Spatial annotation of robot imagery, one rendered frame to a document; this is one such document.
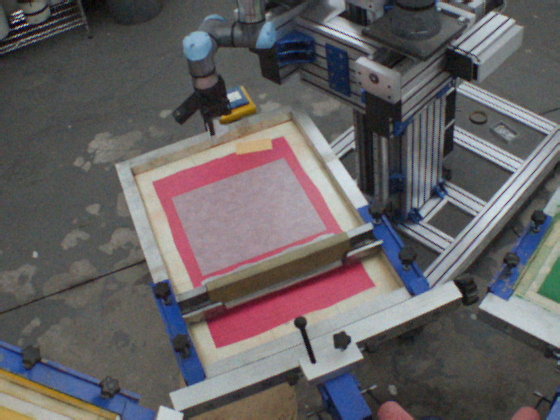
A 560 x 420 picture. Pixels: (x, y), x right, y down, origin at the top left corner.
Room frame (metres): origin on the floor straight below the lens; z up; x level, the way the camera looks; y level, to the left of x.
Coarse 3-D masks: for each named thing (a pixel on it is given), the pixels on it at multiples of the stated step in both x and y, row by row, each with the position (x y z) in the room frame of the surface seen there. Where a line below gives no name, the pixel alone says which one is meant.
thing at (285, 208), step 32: (224, 160) 1.53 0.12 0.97; (256, 160) 1.51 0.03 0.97; (288, 160) 1.48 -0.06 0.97; (256, 192) 1.38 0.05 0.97; (288, 192) 1.36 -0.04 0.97; (320, 192) 1.34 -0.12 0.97; (256, 224) 1.27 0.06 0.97; (288, 224) 1.25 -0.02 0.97; (320, 224) 1.23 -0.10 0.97; (288, 288) 1.04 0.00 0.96; (320, 288) 1.03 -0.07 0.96; (352, 288) 1.01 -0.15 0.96
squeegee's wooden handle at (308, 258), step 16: (320, 240) 1.09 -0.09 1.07; (336, 240) 1.08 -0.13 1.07; (288, 256) 1.06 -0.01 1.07; (304, 256) 1.05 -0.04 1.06; (320, 256) 1.06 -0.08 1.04; (336, 256) 1.07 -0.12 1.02; (240, 272) 1.03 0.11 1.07; (256, 272) 1.03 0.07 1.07; (272, 272) 1.03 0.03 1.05; (288, 272) 1.04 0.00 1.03; (304, 272) 1.05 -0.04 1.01; (208, 288) 1.00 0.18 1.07; (224, 288) 1.00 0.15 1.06; (240, 288) 1.01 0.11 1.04; (256, 288) 1.02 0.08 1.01; (224, 304) 1.00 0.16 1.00
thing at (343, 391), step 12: (348, 372) 0.73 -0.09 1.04; (324, 384) 0.72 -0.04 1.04; (336, 384) 0.71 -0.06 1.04; (348, 384) 0.71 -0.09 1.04; (336, 396) 0.68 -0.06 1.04; (348, 396) 0.68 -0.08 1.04; (360, 396) 0.67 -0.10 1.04; (336, 408) 0.66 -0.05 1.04; (348, 408) 0.65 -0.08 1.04; (360, 408) 0.64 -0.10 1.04
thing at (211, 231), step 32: (160, 192) 1.45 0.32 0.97; (192, 192) 1.42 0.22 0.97; (224, 192) 1.40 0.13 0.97; (192, 224) 1.30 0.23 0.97; (224, 224) 1.28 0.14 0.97; (192, 256) 1.19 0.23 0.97; (224, 256) 1.18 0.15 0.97; (256, 256) 1.16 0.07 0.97; (224, 320) 0.98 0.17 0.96; (256, 320) 0.97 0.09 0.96; (288, 320) 0.95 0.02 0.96
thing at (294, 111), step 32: (256, 128) 1.63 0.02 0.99; (128, 160) 1.56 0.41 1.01; (160, 160) 1.55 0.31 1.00; (320, 160) 1.45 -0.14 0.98; (128, 192) 1.43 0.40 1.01; (352, 192) 1.29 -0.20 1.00; (160, 256) 1.19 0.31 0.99; (384, 256) 1.07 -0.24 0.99; (352, 320) 0.90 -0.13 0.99; (256, 352) 0.86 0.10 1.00
